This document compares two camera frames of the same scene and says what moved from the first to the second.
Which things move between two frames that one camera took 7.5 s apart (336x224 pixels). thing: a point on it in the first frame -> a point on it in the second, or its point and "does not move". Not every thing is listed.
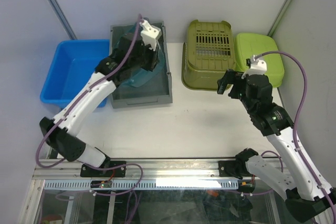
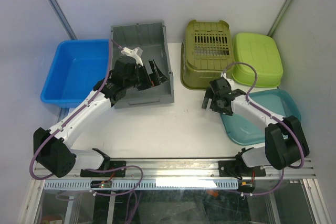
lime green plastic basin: x=247 y=45 does not move
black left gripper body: x=146 y=59 -> x=141 y=78
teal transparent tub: x=141 y=77 -> x=277 y=102
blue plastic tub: x=74 y=63 does not move
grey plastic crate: x=157 y=92 does not move
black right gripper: x=230 y=76 -> x=209 y=94
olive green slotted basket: x=208 y=54 does not move
